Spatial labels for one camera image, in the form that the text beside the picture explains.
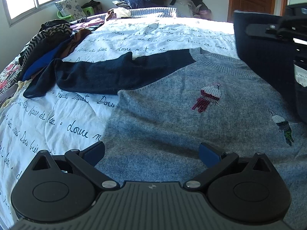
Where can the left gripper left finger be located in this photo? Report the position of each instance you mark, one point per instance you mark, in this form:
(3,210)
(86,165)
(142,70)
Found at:
(84,162)

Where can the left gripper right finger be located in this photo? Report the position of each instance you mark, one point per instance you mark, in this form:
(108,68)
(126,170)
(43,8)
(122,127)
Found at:
(218,163)

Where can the grey navy knit sweater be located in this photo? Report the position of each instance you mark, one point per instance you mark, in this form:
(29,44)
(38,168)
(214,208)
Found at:
(171,102)

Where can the white script-print bed cover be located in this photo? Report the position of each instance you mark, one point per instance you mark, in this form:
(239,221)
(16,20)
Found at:
(63,120)

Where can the blue garment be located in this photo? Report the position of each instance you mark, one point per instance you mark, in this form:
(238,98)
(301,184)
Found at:
(41,58)

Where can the black white striped garment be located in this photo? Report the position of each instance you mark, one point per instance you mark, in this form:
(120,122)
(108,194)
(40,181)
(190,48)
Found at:
(46,34)

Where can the green plastic chair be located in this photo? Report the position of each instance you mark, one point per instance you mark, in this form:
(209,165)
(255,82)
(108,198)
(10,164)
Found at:
(88,11)

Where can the floral pillow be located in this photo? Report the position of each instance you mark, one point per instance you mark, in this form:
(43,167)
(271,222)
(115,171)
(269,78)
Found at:
(70,7)

